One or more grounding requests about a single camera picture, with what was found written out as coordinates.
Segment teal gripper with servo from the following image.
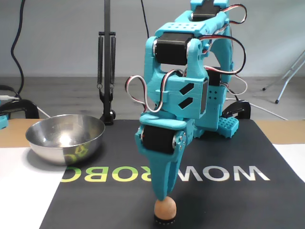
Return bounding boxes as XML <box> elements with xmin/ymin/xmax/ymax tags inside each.
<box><xmin>134</xmin><ymin>112</ymin><xmax>195</xmax><ymax>201</ymax></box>

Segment red white black servo wire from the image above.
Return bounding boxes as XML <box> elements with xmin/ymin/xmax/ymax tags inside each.
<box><xmin>125</xmin><ymin>69</ymin><xmax>185</xmax><ymax>113</ymax></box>

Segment black C-clamp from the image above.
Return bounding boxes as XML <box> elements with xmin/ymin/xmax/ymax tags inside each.
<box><xmin>0</xmin><ymin>99</ymin><xmax>40</xmax><ymax>119</ymax></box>
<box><xmin>223</xmin><ymin>100</ymin><xmax>251</xmax><ymax>120</ymax></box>

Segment white paper sheet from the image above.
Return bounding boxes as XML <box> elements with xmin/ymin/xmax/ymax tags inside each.
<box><xmin>272</xmin><ymin>143</ymin><xmax>305</xmax><ymax>184</ymax></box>
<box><xmin>0</xmin><ymin>146</ymin><xmax>69</xmax><ymax>229</ymax></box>

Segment wooden ball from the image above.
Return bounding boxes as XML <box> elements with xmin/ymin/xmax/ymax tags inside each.
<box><xmin>153</xmin><ymin>197</ymin><xmax>178</xmax><ymax>226</ymax></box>

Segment black plug cable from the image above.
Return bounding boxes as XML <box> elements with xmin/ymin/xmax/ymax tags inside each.
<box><xmin>0</xmin><ymin>84</ymin><xmax>20</xmax><ymax>96</ymax></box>

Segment thin black cable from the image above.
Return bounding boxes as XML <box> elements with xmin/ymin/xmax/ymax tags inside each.
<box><xmin>140</xmin><ymin>0</ymin><xmax>150</xmax><ymax>39</ymax></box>

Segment black mat with WOWROBO print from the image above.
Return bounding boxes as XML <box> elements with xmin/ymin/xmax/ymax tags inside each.
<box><xmin>39</xmin><ymin>119</ymin><xmax>305</xmax><ymax>229</ymax></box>

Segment teal printed part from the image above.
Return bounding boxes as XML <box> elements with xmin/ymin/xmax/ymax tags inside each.
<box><xmin>0</xmin><ymin>114</ymin><xmax>9</xmax><ymax>130</ymax></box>

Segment white metal stand legs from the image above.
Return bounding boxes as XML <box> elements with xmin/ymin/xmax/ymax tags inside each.
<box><xmin>262</xmin><ymin>50</ymin><xmax>305</xmax><ymax>104</ymax></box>

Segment dark blue cable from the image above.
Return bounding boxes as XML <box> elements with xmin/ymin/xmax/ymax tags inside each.
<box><xmin>10</xmin><ymin>0</ymin><xmax>26</xmax><ymax>101</ymax></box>

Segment metal bowl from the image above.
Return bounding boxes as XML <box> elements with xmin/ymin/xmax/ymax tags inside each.
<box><xmin>25</xmin><ymin>114</ymin><xmax>106</xmax><ymax>167</ymax></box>

